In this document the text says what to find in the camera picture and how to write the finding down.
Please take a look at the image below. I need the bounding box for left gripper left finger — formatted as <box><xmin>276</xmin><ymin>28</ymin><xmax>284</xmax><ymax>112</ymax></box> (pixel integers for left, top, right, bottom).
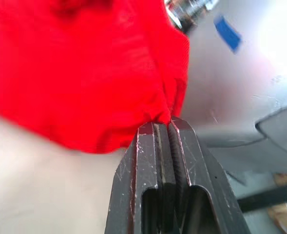
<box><xmin>104</xmin><ymin>122</ymin><xmax>181</xmax><ymax>234</ymax></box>

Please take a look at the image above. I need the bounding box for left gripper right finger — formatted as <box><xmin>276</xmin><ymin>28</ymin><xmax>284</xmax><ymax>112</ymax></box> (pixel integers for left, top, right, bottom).
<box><xmin>168</xmin><ymin>118</ymin><xmax>251</xmax><ymax>234</ymax></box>

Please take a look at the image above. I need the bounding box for red t-shirt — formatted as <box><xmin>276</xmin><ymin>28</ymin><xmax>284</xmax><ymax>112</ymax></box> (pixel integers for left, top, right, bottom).
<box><xmin>0</xmin><ymin>0</ymin><xmax>191</xmax><ymax>155</ymax></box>

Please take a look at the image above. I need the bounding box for brown cardboard table cover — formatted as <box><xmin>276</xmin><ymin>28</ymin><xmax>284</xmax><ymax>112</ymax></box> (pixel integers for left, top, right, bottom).
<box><xmin>0</xmin><ymin>109</ymin><xmax>134</xmax><ymax>234</ymax></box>

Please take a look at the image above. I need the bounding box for blue rectangular object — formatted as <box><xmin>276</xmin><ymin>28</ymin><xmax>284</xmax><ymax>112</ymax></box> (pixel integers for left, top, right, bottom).
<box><xmin>213</xmin><ymin>15</ymin><xmax>243</xmax><ymax>54</ymax></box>

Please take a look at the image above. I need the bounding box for black strap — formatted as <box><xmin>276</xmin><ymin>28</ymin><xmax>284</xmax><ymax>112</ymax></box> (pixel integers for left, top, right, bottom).
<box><xmin>237</xmin><ymin>182</ymin><xmax>287</xmax><ymax>212</ymax></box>

